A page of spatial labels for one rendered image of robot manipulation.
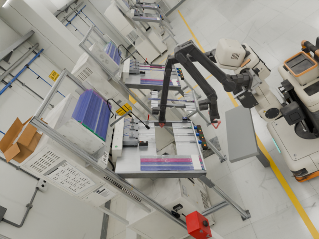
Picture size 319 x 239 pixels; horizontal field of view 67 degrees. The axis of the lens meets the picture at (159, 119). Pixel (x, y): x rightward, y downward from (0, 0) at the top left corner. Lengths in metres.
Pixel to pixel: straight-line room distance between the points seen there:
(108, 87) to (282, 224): 2.31
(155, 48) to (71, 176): 5.10
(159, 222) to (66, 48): 3.72
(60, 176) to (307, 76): 1.90
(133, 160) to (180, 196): 0.51
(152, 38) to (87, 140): 4.99
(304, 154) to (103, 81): 2.24
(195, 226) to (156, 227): 0.83
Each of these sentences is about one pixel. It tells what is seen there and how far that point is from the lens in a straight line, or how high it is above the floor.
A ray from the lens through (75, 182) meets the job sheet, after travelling 2.02.
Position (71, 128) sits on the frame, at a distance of 1.81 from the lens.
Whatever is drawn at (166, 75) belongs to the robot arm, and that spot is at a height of 1.37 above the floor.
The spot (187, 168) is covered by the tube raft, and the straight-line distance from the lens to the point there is 1.98.
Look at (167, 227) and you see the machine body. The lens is 2.53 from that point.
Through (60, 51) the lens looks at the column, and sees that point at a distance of 5.15.
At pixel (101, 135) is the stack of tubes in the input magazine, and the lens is 1.92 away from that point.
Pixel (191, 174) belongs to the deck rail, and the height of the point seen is 0.78.
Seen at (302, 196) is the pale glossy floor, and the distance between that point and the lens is 2.44.
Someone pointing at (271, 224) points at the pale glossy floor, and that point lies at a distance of 2.42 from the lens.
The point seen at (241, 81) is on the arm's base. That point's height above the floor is 1.21.
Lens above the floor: 2.12
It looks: 29 degrees down
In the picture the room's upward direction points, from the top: 46 degrees counter-clockwise
